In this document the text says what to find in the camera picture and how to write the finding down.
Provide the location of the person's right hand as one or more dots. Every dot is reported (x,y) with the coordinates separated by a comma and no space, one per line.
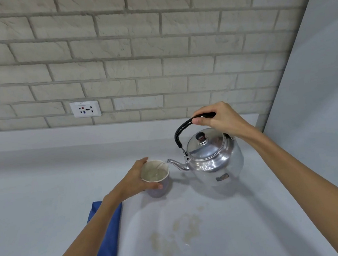
(224,118)

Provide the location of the person's left hand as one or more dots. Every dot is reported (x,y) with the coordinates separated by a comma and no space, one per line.
(128,184)

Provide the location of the person's left thumb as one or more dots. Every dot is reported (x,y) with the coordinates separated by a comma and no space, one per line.
(154,186)

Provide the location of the person's right thumb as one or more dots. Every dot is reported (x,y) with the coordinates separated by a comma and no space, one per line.
(199,120)

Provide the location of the white paper cup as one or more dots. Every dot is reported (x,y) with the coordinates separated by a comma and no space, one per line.
(157,175)

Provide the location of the silver metal kettle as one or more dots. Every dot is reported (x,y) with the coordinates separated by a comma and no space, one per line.
(217,163)

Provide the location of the person's left forearm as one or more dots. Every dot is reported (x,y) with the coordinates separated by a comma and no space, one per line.
(85,244)

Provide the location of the person's right forearm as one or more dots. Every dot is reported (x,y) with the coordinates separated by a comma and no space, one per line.
(305,178)

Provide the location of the silver kettle lid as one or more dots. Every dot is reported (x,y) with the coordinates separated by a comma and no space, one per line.
(206,146)

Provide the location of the blue cloth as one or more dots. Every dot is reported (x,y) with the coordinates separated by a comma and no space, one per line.
(108,242)

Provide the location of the white wall socket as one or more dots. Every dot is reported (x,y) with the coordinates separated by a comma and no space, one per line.
(85,109)

